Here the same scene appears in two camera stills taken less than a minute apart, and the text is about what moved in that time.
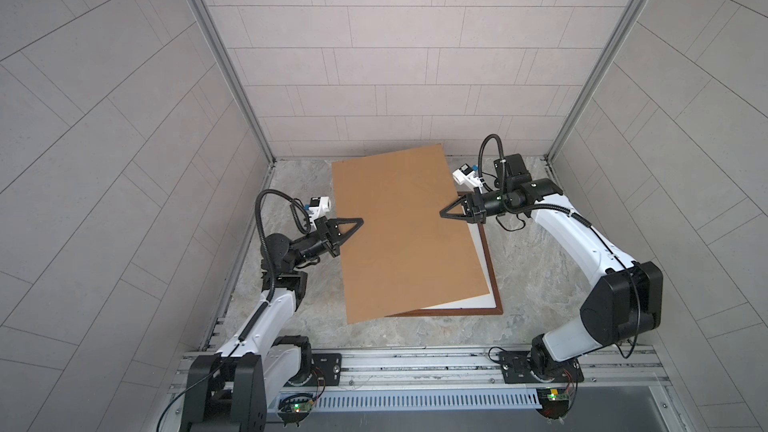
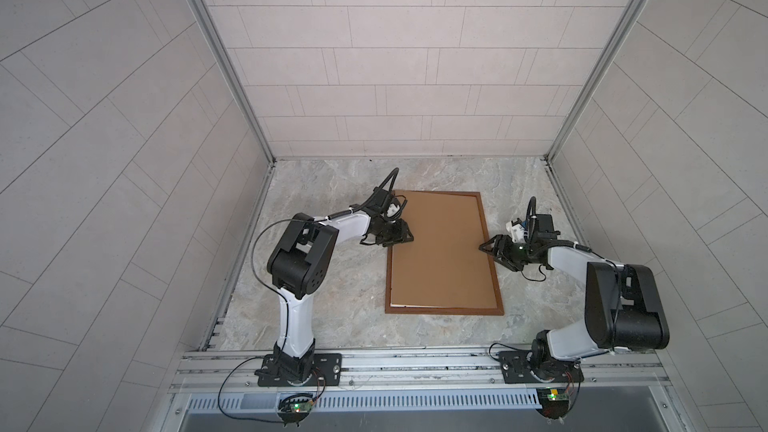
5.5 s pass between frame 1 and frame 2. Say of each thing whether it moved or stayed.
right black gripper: moved
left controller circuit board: stayed
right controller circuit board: stayed
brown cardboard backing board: moved
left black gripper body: moved
